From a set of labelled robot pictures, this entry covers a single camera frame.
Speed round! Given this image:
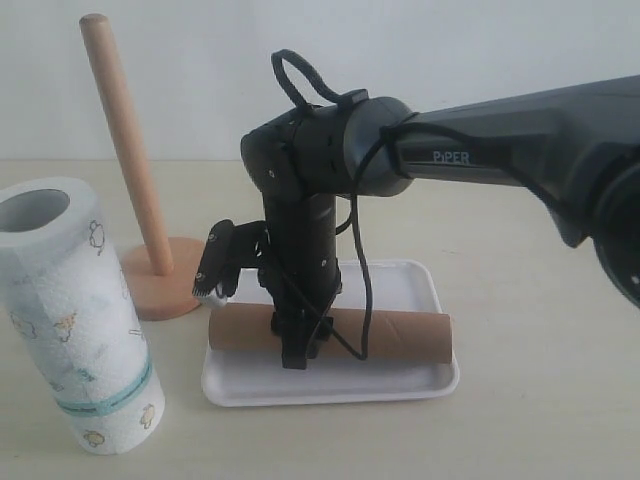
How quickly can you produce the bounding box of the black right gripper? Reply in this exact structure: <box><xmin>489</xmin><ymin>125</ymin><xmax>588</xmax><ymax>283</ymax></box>
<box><xmin>258</xmin><ymin>194</ymin><xmax>338</xmax><ymax>370</ymax></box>

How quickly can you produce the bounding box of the brown cardboard tube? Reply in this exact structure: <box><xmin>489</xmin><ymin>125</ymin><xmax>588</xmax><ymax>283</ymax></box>
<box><xmin>208</xmin><ymin>303</ymin><xmax>453</xmax><ymax>364</ymax></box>

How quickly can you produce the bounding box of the printed paper towel roll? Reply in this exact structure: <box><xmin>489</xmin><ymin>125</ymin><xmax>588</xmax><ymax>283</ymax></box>
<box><xmin>1</xmin><ymin>177</ymin><xmax>165</xmax><ymax>455</ymax></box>

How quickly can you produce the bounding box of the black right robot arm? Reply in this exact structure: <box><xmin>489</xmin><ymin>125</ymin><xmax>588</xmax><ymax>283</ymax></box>
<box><xmin>240</xmin><ymin>76</ymin><xmax>639</xmax><ymax>370</ymax></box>

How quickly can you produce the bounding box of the wooden paper towel holder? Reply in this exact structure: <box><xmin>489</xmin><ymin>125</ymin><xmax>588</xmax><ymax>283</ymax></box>
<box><xmin>79</xmin><ymin>13</ymin><xmax>204</xmax><ymax>321</ymax></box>

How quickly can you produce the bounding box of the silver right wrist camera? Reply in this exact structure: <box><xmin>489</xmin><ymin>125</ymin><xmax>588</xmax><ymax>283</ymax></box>
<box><xmin>192</xmin><ymin>219</ymin><xmax>240</xmax><ymax>309</ymax></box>

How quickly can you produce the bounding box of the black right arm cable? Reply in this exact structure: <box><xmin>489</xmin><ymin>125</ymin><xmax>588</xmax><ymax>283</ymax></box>
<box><xmin>254</xmin><ymin>48</ymin><xmax>561</xmax><ymax>361</ymax></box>

